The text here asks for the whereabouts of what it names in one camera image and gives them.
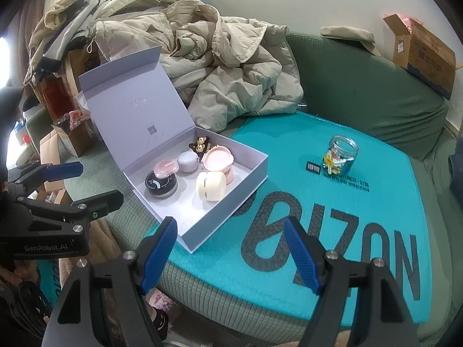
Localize beige puffer jacket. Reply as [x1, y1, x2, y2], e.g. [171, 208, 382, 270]
[24, 0, 303, 132]

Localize dark blue garment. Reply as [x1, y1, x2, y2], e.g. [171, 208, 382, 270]
[448, 153, 463, 203]

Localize cream white jar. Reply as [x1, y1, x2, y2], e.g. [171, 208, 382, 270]
[196, 171, 227, 202]

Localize beige cushion on sofa back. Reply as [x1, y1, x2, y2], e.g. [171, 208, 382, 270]
[320, 26, 381, 56]

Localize pink round compact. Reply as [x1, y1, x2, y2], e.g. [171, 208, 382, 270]
[153, 159, 179, 179]

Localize black lid glass jar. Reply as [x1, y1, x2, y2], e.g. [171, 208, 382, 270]
[144, 171, 177, 199]

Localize white egg-shaped case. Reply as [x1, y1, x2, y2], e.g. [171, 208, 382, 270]
[177, 149, 199, 173]

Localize pink lidded bowl container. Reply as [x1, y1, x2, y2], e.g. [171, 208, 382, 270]
[202, 145, 235, 184]

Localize dark brown bear hair claw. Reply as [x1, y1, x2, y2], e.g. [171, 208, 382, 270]
[188, 136, 213, 160]

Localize lavender gift box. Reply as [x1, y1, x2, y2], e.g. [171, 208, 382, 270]
[79, 47, 268, 253]

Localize grey white striped garment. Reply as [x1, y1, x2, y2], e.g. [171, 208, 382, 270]
[36, 0, 109, 73]

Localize glass jar with trinkets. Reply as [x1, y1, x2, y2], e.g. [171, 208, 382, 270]
[323, 135, 359, 176]

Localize teal bubble mailer mat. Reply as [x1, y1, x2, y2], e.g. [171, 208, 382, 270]
[170, 113, 432, 323]

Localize brown cardboard box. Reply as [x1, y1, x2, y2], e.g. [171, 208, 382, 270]
[383, 13, 457, 100]

